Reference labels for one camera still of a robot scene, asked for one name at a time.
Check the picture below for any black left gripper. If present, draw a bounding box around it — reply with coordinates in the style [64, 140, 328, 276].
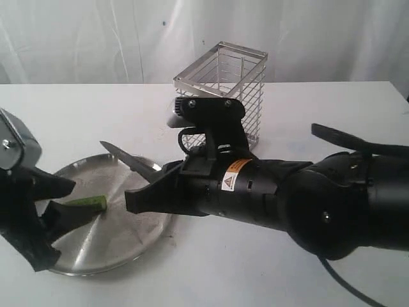
[1, 168, 102, 272]

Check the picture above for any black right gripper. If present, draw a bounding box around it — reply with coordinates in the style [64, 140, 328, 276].
[125, 158, 275, 221]

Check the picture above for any black handled knife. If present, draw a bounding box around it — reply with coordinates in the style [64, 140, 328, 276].
[100, 141, 160, 179]

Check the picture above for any green cucumber with stem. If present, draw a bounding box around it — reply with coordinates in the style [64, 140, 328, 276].
[65, 195, 107, 212]

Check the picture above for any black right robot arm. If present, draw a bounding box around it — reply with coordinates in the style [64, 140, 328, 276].
[125, 152, 408, 260]

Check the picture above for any round steel plate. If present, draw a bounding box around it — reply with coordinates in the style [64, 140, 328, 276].
[51, 153, 171, 276]

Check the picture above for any white backdrop curtain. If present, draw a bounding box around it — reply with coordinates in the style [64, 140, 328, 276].
[1, 1, 408, 92]

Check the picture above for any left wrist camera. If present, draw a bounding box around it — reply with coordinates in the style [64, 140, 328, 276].
[1, 108, 42, 171]

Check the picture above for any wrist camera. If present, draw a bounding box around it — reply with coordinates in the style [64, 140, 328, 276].
[1, 108, 42, 171]
[167, 97, 250, 159]

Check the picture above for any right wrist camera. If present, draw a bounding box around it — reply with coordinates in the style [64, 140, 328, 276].
[167, 97, 250, 159]

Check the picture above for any wire metal utensil rack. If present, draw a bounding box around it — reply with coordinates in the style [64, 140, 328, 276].
[173, 42, 268, 150]

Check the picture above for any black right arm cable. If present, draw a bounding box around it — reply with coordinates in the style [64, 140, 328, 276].
[311, 123, 409, 307]

